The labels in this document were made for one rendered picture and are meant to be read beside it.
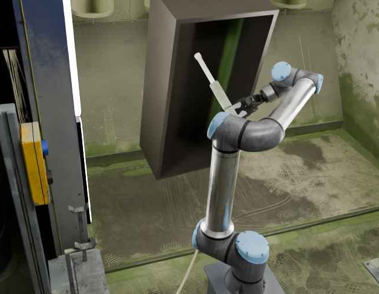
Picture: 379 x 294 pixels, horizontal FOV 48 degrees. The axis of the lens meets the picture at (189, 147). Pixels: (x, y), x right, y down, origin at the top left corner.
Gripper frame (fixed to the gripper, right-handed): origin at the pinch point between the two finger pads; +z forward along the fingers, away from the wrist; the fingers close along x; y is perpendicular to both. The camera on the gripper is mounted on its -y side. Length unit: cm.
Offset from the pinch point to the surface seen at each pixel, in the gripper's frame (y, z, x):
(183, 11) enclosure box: -13, -6, 55
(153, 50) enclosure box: 14, 20, 58
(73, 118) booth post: -44, 58, 27
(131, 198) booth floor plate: 103, 104, 2
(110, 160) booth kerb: 126, 112, 42
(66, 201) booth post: -21, 90, 1
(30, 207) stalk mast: -85, 70, -7
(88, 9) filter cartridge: 69, 54, 135
